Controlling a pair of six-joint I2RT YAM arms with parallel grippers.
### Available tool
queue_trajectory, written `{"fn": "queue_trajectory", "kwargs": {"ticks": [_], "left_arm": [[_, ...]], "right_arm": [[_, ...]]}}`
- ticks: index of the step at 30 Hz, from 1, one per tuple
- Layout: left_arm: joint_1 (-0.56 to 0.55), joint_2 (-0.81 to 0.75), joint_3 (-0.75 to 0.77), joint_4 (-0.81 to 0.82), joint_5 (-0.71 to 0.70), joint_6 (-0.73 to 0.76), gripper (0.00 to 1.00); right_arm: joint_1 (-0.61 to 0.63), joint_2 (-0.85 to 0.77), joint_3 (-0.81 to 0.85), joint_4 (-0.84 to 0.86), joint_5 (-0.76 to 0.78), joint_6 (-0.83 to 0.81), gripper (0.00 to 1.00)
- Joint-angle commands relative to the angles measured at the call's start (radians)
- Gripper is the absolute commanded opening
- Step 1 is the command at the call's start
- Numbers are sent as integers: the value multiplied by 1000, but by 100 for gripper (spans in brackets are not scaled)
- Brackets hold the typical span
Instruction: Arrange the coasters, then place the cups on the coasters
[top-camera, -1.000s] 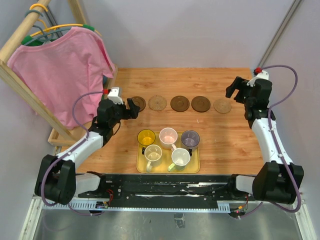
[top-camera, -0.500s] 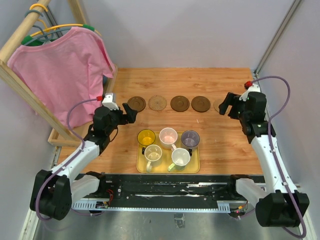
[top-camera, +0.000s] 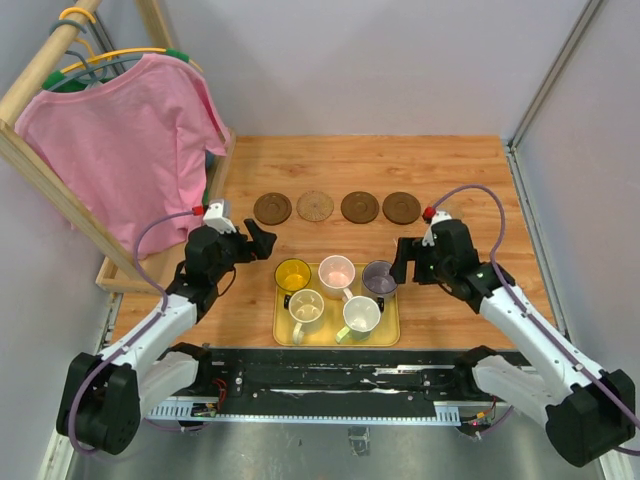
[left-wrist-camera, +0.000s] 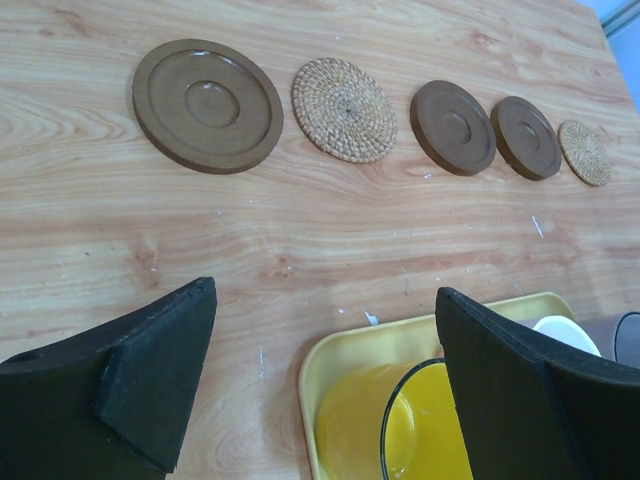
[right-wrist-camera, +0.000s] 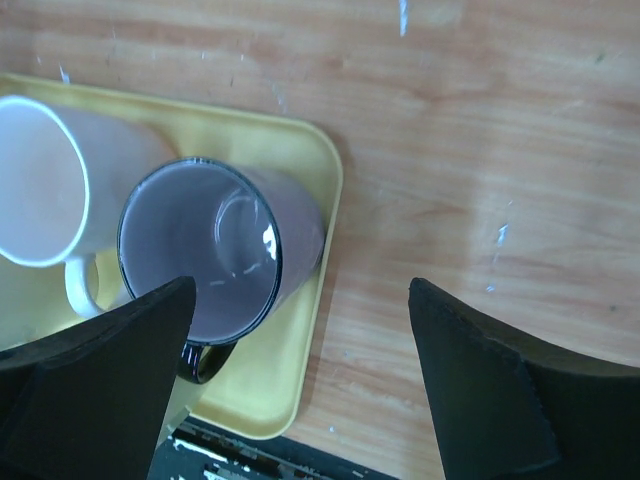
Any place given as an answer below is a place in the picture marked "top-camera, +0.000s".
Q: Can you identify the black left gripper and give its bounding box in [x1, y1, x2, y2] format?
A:
[210, 218, 276, 283]

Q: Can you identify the dark brown coaster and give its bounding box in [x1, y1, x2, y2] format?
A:
[382, 192, 422, 225]
[341, 191, 379, 224]
[253, 192, 292, 226]

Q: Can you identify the yellow transparent cup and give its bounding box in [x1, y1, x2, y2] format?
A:
[274, 258, 312, 293]

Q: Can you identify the purple transparent cup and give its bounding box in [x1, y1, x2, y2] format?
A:
[361, 260, 398, 311]

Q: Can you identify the light woven rattan coaster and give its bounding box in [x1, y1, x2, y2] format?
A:
[296, 191, 334, 222]

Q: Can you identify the pink mug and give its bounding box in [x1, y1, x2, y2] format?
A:
[317, 255, 356, 299]

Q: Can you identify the white mug green handle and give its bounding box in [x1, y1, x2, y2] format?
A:
[335, 296, 381, 344]

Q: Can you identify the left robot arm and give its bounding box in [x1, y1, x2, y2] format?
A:
[56, 219, 277, 455]

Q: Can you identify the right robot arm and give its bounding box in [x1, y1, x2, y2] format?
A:
[391, 216, 639, 467]

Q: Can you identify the beige smiley mug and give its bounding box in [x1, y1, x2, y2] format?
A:
[288, 289, 325, 345]

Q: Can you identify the yellow plastic tray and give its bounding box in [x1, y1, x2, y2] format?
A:
[272, 286, 401, 348]

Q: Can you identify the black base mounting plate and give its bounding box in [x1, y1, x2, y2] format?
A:
[178, 348, 493, 419]

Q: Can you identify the pink t-shirt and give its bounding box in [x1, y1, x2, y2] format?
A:
[15, 54, 230, 257]

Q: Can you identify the grey clothes hanger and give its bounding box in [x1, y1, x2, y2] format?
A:
[42, 50, 142, 93]

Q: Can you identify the yellow clothes hanger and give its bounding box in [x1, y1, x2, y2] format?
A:
[62, 0, 203, 73]

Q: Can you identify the wooden hanging rod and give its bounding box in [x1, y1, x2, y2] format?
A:
[1, 24, 79, 126]

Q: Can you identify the wooden clothes rack frame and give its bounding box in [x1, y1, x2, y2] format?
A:
[1, 1, 235, 296]

